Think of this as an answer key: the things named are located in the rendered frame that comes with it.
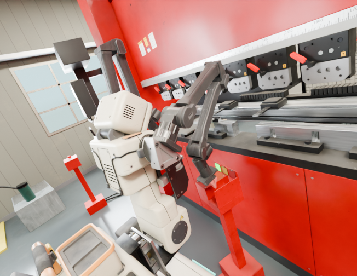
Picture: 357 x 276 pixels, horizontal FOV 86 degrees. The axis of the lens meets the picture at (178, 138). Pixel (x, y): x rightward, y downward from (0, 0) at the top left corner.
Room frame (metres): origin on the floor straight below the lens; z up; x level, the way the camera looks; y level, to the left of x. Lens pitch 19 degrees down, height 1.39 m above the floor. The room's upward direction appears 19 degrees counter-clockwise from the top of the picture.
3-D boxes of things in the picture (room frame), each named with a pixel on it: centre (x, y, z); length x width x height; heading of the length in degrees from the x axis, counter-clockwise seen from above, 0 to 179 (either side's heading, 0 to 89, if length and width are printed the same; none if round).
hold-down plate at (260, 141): (0.84, -0.51, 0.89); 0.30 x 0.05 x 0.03; 29
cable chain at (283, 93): (1.41, -0.71, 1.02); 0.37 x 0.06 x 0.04; 29
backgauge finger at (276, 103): (1.14, -0.59, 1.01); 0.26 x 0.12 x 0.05; 119
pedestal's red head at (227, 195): (0.89, -0.12, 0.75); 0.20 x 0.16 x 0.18; 21
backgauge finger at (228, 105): (1.47, -0.40, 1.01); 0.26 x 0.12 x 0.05; 119
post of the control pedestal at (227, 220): (0.89, -0.12, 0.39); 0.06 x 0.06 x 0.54; 21
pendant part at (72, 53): (2.26, 0.78, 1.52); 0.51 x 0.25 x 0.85; 25
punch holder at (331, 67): (0.72, -0.64, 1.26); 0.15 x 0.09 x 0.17; 29
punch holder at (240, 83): (1.07, -0.44, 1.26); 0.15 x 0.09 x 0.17; 29
